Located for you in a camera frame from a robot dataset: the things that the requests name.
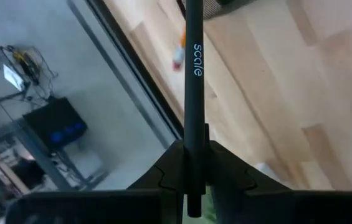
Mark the black pen with white print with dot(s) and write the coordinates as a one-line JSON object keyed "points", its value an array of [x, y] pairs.
{"points": [[194, 109]]}

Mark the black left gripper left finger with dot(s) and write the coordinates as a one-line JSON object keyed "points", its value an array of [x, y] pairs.
{"points": [[166, 174]]}

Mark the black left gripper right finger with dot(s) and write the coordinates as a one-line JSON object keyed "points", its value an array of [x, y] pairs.
{"points": [[228, 174]]}

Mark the black computer box blue lights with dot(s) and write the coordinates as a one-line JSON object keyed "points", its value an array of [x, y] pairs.
{"points": [[55, 124]]}

